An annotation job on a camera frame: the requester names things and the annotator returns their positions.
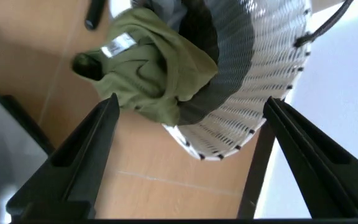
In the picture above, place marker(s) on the grey garment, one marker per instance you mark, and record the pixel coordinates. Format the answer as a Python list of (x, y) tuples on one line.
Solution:
[(166, 12)]

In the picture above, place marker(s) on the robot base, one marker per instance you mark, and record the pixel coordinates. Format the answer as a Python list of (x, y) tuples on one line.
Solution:
[(8, 133)]

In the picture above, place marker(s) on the green shirt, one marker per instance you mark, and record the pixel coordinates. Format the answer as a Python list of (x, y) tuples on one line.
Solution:
[(154, 62)]

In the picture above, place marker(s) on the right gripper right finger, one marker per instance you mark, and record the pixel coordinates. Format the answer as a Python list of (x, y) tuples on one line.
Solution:
[(322, 186)]

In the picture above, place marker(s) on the white laundry basket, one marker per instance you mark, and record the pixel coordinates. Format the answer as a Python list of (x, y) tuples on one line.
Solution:
[(259, 93)]

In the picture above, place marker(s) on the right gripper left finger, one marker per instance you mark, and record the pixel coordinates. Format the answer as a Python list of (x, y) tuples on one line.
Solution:
[(85, 174)]

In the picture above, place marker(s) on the black clothes rack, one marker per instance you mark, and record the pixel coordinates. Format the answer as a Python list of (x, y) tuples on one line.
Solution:
[(256, 174)]

